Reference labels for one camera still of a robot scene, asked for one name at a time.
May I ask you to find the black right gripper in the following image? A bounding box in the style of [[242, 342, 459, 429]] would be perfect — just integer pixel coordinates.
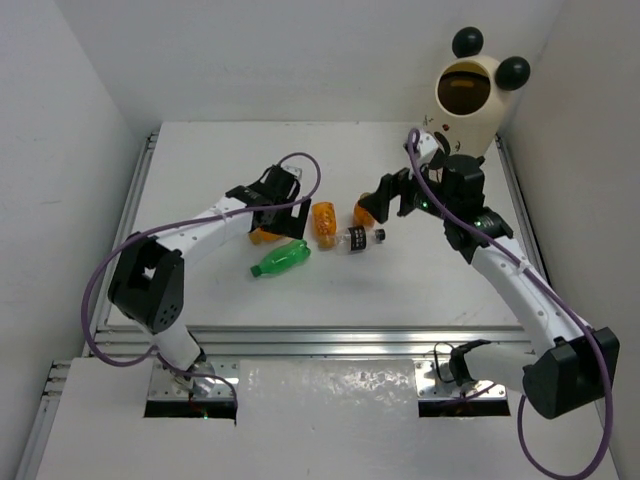
[[359, 152, 456, 222]]

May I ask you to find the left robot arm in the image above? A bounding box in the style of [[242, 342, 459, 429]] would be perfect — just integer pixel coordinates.
[[108, 165, 311, 398]]

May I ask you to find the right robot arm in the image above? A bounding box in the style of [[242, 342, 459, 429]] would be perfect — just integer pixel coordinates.
[[358, 155, 620, 419]]

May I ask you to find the cream panda bin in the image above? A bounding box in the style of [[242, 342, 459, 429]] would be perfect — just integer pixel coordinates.
[[423, 26, 531, 168]]

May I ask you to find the orange bottle with gold cap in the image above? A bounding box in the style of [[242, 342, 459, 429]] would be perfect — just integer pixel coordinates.
[[352, 192, 376, 229]]

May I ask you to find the orange juice bottle plain label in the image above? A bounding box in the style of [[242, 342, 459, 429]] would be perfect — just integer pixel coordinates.
[[248, 228, 284, 245]]

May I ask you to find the clear bottle black label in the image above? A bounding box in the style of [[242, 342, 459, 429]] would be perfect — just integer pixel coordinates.
[[335, 226, 386, 254]]

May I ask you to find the green plastic bottle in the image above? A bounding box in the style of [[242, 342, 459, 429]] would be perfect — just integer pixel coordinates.
[[250, 239, 311, 278]]

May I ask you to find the orange fruit label bottle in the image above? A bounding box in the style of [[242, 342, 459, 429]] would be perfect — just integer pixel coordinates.
[[311, 202, 337, 249]]

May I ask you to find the white foam block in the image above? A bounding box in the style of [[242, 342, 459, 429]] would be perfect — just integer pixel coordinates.
[[238, 359, 418, 425]]

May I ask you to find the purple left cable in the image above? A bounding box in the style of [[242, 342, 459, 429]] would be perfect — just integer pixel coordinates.
[[81, 152, 322, 369]]

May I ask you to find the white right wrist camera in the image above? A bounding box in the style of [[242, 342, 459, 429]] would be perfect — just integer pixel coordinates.
[[405, 129, 440, 166]]

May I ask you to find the aluminium table rail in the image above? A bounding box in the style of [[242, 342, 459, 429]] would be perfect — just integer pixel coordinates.
[[94, 324, 536, 359]]

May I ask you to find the left aluminium side rail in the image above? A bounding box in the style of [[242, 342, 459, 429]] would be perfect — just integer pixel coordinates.
[[99, 127, 161, 301]]

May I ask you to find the aluminium side rail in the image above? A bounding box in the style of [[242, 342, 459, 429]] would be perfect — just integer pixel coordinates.
[[99, 127, 161, 301], [495, 135, 552, 285]]

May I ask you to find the right aluminium side rail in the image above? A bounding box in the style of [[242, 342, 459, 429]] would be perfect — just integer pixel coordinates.
[[495, 135, 552, 285]]

